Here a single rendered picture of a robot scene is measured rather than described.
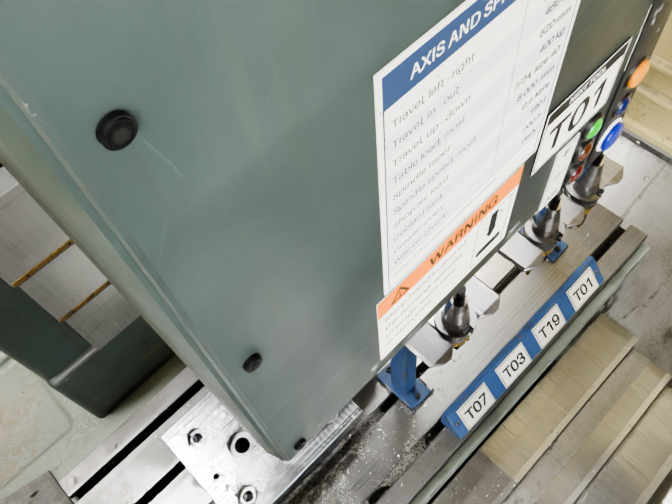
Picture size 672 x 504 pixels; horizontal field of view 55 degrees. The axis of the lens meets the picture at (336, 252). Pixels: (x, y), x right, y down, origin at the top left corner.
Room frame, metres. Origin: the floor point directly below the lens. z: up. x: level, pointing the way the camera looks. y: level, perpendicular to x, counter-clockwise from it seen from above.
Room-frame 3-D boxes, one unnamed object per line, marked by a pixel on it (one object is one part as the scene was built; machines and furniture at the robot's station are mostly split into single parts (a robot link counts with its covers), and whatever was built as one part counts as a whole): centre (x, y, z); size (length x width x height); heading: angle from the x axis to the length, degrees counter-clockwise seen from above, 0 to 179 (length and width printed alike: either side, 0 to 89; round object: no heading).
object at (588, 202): (0.57, -0.43, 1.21); 0.06 x 0.06 x 0.03
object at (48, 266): (0.71, 0.35, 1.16); 0.48 x 0.05 x 0.51; 126
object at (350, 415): (0.33, 0.19, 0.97); 0.29 x 0.23 x 0.05; 126
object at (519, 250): (0.47, -0.30, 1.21); 0.07 x 0.05 x 0.01; 36
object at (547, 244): (0.50, -0.34, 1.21); 0.06 x 0.06 x 0.03
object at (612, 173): (0.60, -0.47, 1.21); 0.07 x 0.05 x 0.01; 36
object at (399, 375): (0.39, -0.08, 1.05); 0.10 x 0.05 x 0.30; 36
